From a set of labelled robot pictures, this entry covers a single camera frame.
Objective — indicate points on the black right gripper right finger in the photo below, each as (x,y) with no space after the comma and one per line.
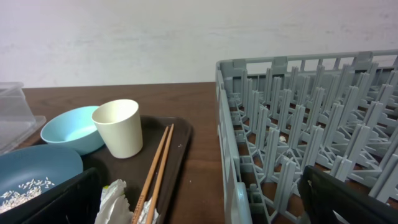
(324,197)

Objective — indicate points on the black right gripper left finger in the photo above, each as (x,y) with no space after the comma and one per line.
(76,200)

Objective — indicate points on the white napkin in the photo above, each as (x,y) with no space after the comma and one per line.
(114,206)

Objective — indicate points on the dark blue plate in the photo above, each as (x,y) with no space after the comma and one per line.
(57,163)

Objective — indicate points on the wooden chopstick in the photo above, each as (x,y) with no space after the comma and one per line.
(142,197)
(155,195)

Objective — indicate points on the white rice pile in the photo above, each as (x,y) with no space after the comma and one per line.
(24,192)

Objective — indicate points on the grey dishwasher rack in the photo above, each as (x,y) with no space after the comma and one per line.
(277,115)

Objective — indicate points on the dark brown serving tray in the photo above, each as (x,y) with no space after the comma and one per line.
(134,170)

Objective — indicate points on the light blue small bowl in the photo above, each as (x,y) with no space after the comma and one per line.
(74,129)

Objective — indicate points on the cream paper cup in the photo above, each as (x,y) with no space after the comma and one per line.
(119,124)

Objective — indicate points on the clear plastic bin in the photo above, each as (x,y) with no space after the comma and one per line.
(17,121)

